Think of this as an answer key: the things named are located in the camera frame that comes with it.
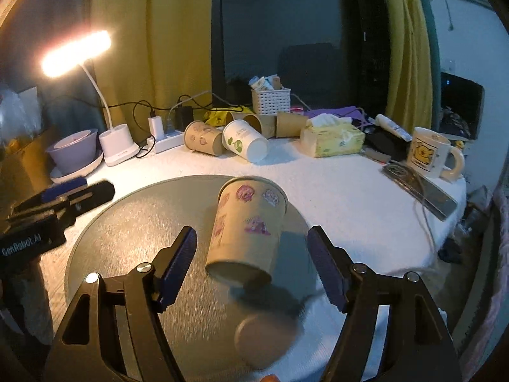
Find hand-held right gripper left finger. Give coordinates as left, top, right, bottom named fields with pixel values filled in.
left=44, top=226, right=198, bottom=382

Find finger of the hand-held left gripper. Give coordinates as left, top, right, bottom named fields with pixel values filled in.
left=8, top=180, right=116, bottom=228
left=12, top=178, right=89, bottom=212

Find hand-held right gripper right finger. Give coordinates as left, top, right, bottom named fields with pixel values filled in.
left=306, top=225, right=464, bottom=382

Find brown paper cup pink stickers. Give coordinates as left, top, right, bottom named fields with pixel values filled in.
left=205, top=176, right=289, bottom=287

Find brown paper cup faint print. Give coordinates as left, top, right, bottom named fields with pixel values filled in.
left=183, top=120, right=226, bottom=156

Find white paper cup green print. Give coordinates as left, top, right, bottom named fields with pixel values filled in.
left=221, top=119, right=269, bottom=164

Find plain brown paper cup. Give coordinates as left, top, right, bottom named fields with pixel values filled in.
left=276, top=111, right=309, bottom=139
left=242, top=114, right=277, bottom=138

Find purple bowl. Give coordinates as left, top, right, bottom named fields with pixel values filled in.
left=45, top=128, right=99, bottom=173

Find cardboard box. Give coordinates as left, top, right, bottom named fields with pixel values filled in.
left=0, top=126, right=61, bottom=197

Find white desk lamp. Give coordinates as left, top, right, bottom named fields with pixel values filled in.
left=41, top=30, right=141, bottom=167

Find white power strip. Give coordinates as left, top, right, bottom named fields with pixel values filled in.
left=146, top=132, right=187, bottom=154

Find white charger plug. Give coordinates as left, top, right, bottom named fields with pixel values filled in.
left=148, top=116, right=165, bottom=141

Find black power adapter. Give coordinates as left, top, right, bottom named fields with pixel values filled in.
left=176, top=105, right=193, bottom=130

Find yellow tissue pack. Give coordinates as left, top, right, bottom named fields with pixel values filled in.
left=300, top=113, right=366, bottom=159

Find black pouch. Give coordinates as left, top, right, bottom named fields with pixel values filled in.
left=363, top=124, right=411, bottom=157

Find yellow bag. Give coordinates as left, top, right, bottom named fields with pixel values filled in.
left=204, top=109, right=233, bottom=126

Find cream mug yellow cartoon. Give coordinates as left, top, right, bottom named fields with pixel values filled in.
left=405, top=127, right=465, bottom=180

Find white tube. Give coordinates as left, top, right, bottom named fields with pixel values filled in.
left=374, top=114, right=414, bottom=142

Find purple cloth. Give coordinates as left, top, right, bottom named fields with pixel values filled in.
left=305, top=105, right=371, bottom=126

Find yellow curtain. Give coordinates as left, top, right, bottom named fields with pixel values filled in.
left=377, top=0, right=435, bottom=128
left=91, top=0, right=216, bottom=129

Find white plastic basket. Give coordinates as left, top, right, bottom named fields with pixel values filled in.
left=251, top=87, right=292, bottom=116

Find small packets in basket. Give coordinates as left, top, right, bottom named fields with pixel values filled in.
left=248, top=74, right=284, bottom=91

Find black box appliance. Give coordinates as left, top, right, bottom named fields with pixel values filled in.
left=440, top=71, right=486, bottom=141

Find black cable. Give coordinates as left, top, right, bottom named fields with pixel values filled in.
left=107, top=95, right=244, bottom=129

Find white cable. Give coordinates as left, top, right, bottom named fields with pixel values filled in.
left=413, top=175, right=440, bottom=257

